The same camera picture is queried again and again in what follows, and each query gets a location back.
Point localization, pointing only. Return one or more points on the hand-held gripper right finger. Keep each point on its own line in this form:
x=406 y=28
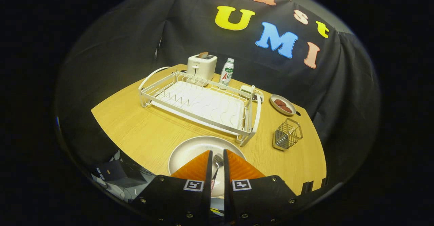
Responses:
x=226 y=171

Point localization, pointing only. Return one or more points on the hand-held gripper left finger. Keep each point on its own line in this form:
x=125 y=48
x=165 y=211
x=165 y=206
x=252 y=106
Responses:
x=208 y=171

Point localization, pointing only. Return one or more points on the cream round plate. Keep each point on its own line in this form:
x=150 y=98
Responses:
x=190 y=151

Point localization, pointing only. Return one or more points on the grey plate with raised rim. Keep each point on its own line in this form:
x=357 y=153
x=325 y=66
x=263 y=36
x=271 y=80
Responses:
x=278 y=110

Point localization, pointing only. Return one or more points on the white divided dish with beans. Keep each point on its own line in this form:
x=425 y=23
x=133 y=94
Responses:
x=245 y=88

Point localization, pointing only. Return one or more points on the brown meat patty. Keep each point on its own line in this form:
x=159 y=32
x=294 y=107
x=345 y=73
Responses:
x=279 y=102
x=286 y=108

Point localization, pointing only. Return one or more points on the white drink bottle green label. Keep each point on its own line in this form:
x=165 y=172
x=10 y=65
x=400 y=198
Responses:
x=226 y=73

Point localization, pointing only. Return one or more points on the white toaster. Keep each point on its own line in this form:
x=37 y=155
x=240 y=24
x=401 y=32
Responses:
x=201 y=66

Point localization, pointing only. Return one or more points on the brown toast slice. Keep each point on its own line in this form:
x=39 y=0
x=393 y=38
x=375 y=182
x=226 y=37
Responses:
x=203 y=55

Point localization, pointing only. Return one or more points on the black backdrop cloth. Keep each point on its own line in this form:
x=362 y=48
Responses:
x=118 y=49

